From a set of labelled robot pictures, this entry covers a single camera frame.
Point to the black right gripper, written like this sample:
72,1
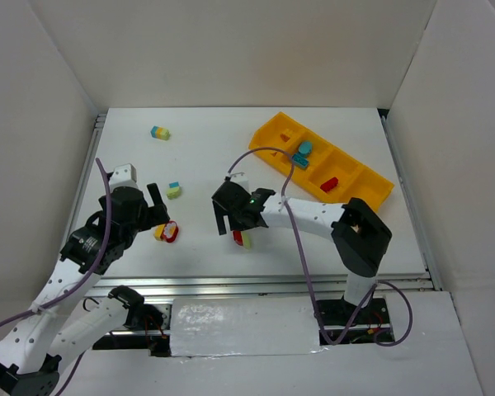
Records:
225,205

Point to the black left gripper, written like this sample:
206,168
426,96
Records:
155,210

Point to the yellow lego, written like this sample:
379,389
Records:
158,232

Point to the red flower lego brick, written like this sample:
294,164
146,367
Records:
170,232

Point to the blue rectangular lego brick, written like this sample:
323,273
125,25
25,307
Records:
300,161

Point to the blue frog lego brick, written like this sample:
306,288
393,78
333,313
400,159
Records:
305,149

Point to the red rectangular lego brick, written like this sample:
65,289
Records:
330,184

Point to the red half round lego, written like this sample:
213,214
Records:
237,237

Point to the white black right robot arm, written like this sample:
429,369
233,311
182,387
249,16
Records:
359,235

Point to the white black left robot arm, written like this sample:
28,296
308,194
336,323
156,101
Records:
39,348

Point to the lime green lego brick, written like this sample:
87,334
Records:
173,192

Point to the lime blue orange lego stack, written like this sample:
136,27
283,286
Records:
162,133

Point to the yellow sorting tray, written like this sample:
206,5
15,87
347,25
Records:
356,180

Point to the white foil cover panel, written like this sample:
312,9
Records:
259,326

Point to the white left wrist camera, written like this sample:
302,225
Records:
123,176

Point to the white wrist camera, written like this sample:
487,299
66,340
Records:
123,176
240,178

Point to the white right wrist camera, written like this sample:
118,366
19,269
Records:
240,178

